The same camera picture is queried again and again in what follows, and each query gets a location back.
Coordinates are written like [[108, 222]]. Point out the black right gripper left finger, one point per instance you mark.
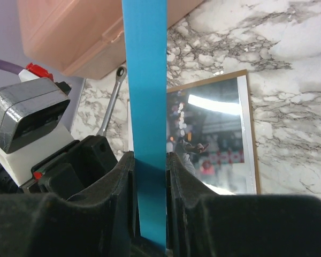
[[95, 222]]

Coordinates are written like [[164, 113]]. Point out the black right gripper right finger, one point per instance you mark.
[[201, 222]]

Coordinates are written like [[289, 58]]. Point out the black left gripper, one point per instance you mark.
[[73, 168]]

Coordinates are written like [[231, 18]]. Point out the printed photo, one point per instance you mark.
[[216, 134]]

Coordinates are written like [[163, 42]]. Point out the blue wooden picture frame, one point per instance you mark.
[[145, 25]]

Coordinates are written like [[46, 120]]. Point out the silver ratchet wrench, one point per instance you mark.
[[121, 73]]

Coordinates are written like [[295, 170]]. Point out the translucent orange plastic box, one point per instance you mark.
[[86, 38]]

